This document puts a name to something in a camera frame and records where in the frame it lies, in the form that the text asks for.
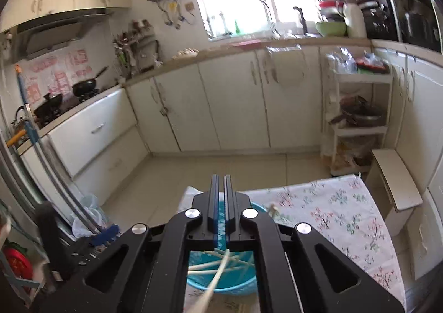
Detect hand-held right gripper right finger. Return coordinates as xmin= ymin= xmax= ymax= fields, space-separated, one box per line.
xmin=223 ymin=174 xmax=406 ymax=313

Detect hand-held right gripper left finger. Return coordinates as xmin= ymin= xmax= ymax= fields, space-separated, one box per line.
xmin=42 ymin=174 xmax=222 ymax=313

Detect bundle of wooden chopsticks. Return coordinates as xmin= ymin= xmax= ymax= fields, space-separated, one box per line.
xmin=188 ymin=204 xmax=279 ymax=277

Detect teal plastic basket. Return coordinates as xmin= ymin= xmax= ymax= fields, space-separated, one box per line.
xmin=185 ymin=200 xmax=277 ymax=297

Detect single wooden chopstick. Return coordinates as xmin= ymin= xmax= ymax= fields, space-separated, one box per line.
xmin=189 ymin=247 xmax=231 ymax=313

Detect metal storage rack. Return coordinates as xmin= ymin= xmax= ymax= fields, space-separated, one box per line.
xmin=0 ymin=206 xmax=49 ymax=303

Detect translucent plastic bag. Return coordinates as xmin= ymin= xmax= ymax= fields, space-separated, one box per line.
xmin=72 ymin=194 xmax=105 ymax=238

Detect red plastic item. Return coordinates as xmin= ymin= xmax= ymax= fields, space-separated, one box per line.
xmin=2 ymin=247 xmax=33 ymax=281

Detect white drawer base cabinet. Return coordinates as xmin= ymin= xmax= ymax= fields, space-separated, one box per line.
xmin=19 ymin=86 xmax=151 ymax=204

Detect floral tablecloth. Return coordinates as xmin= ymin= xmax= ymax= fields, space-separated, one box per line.
xmin=178 ymin=175 xmax=405 ymax=313

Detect blue and metal broom pole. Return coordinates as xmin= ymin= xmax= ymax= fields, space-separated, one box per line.
xmin=14 ymin=64 xmax=104 ymax=232

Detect metal kettle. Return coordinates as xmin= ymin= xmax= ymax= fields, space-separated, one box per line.
xmin=12 ymin=105 xmax=31 ymax=131

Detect black frying pan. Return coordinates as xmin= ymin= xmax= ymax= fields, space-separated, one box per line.
xmin=34 ymin=92 xmax=64 ymax=120

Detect gas stove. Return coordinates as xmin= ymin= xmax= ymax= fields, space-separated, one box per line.
xmin=33 ymin=89 xmax=102 ymax=127

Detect white door base cabinet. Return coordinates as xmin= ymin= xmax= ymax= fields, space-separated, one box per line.
xmin=125 ymin=45 xmax=324 ymax=153

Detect black wok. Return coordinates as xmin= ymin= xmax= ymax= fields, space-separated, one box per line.
xmin=72 ymin=66 xmax=109 ymax=97

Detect bags of groceries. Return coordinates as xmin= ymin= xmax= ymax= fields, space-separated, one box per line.
xmin=332 ymin=136 xmax=376 ymax=170

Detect red patterned backsplash sheet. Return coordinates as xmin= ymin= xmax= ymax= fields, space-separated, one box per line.
xmin=16 ymin=48 xmax=92 ymax=106

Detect clear hanging plastic bag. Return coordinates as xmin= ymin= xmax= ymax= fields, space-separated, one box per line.
xmin=266 ymin=46 xmax=306 ymax=89

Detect white stool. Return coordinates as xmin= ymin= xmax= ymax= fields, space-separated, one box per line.
xmin=365 ymin=148 xmax=424 ymax=237

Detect metal pot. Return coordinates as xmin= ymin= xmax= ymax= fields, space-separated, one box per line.
xmin=341 ymin=105 xmax=385 ymax=127

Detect red cloth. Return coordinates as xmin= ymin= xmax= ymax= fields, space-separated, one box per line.
xmin=232 ymin=40 xmax=264 ymax=49

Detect steel range hood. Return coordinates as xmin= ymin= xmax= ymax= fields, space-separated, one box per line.
xmin=16 ymin=10 xmax=115 ymax=61

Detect condiment rack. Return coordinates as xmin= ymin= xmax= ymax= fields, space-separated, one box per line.
xmin=112 ymin=20 xmax=161 ymax=79

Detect clear plastic bottles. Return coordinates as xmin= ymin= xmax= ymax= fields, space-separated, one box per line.
xmin=327 ymin=46 xmax=359 ymax=75

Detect white shelf rack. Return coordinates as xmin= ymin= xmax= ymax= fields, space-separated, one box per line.
xmin=320 ymin=53 xmax=395 ymax=176

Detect red snack packet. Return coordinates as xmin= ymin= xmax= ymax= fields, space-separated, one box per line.
xmin=356 ymin=53 xmax=392 ymax=75

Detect chrome faucet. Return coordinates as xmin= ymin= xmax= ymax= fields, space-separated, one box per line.
xmin=259 ymin=0 xmax=282 ymax=39

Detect black faucet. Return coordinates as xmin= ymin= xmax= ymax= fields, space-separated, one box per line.
xmin=293 ymin=6 xmax=309 ymax=35

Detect green bowl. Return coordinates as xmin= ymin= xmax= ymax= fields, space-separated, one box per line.
xmin=315 ymin=20 xmax=347 ymax=37

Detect stack of bowls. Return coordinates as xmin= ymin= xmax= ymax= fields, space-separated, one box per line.
xmin=319 ymin=0 xmax=347 ymax=23

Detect white thermos jug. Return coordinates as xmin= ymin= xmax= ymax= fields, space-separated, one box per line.
xmin=344 ymin=1 xmax=367 ymax=39

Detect black countertop oven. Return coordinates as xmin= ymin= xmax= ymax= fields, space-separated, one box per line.
xmin=360 ymin=1 xmax=399 ymax=41

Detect orange tool handle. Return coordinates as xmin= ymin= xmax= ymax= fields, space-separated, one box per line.
xmin=6 ymin=129 xmax=27 ymax=147

